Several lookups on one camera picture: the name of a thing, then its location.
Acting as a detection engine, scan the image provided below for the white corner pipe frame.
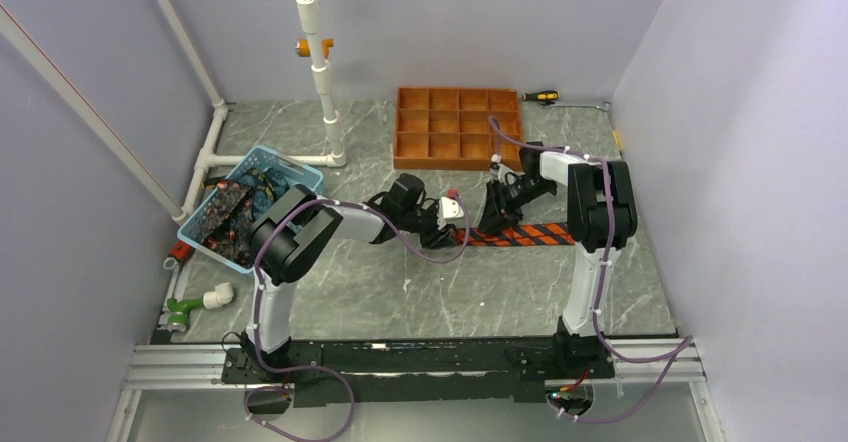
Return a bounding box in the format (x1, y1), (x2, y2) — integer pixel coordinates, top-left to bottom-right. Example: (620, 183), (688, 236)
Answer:
(135, 0), (333, 218)

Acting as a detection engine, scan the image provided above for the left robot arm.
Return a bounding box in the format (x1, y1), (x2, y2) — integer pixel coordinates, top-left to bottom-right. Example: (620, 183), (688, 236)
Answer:
(241, 173), (470, 382)

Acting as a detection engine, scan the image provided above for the white pvc pipe stand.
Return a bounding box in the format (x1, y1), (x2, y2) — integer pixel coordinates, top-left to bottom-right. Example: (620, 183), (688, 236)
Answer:
(296, 0), (347, 167)

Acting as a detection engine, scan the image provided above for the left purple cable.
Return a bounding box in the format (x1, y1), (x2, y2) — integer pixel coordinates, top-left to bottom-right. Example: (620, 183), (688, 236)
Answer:
(243, 193), (472, 442)

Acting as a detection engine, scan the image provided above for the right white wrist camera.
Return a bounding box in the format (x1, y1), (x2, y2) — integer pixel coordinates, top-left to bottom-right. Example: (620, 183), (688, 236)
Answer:
(488, 154), (518, 185)

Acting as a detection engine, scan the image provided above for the blue plastic basket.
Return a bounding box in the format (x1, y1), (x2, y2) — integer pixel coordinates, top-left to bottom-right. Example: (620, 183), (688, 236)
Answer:
(177, 145), (325, 274)

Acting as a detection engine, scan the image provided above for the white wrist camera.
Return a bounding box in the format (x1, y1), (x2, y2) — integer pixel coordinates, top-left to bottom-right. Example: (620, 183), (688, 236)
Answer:
(437, 189), (466, 225)
(488, 154), (518, 185)

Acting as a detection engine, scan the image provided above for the dark patterned ties pile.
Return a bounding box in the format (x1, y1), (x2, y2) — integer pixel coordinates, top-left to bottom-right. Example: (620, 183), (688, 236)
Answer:
(199, 168), (289, 268)

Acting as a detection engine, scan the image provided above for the orange black screwdriver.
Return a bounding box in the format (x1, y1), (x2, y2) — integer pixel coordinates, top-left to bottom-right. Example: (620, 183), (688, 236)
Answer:
(522, 90), (559, 105)

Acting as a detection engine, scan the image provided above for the orange pipe clamp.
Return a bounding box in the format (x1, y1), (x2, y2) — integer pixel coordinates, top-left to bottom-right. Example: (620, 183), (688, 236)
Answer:
(295, 38), (335, 59)

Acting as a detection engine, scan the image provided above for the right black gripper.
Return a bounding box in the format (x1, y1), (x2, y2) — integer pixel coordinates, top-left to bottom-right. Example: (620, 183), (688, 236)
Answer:
(477, 177), (556, 237)

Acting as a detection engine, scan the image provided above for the orange navy striped tie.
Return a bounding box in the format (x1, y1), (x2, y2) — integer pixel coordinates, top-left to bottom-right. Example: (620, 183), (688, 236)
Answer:
(468, 222), (576, 247)

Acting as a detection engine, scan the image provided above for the purple cable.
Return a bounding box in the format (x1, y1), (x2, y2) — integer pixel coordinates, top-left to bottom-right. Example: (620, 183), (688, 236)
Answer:
(243, 193), (472, 442)
(487, 115), (694, 426)

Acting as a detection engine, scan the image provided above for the silver wrench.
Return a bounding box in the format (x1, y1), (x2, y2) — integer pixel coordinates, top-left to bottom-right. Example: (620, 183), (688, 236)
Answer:
(539, 100), (612, 112)

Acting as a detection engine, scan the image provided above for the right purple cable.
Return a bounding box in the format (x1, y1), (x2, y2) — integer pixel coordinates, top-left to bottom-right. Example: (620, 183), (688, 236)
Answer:
(487, 115), (694, 426)

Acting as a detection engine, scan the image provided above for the green white pipe fitting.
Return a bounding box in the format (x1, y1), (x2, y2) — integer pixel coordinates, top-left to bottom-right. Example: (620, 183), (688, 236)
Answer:
(165, 282), (235, 333)

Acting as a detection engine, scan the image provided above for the brown compartment tray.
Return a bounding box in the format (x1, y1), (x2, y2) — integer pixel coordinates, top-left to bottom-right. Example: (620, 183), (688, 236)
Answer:
(393, 87), (524, 171)

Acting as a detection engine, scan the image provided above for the white diagonal wall pipe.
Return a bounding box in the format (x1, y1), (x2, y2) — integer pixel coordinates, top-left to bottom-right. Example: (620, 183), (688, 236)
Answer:
(1, 5), (185, 222)

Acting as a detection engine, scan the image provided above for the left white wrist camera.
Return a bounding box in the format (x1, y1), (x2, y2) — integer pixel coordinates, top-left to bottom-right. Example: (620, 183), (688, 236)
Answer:
(437, 189), (466, 225)

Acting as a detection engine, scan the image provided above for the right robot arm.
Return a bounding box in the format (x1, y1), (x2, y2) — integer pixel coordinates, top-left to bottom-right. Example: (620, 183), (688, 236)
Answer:
(477, 143), (638, 377)

